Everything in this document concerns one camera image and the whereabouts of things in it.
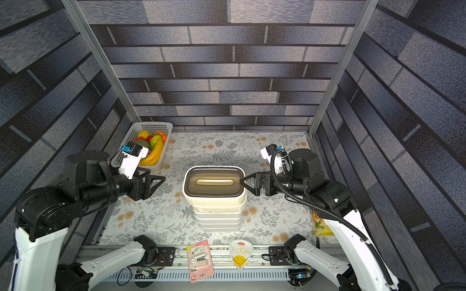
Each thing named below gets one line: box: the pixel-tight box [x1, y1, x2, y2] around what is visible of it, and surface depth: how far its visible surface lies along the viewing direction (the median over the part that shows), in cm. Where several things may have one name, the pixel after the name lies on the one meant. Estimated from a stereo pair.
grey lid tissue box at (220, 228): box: [198, 224, 241, 233], surface depth 81 cm
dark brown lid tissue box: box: [182, 165, 247, 207], surface depth 57 cm
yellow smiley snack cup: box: [228, 239, 254, 270], surface depth 68 cm
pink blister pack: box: [186, 240, 215, 284], surface depth 73 cm
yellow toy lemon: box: [138, 129, 150, 139], surface depth 112 cm
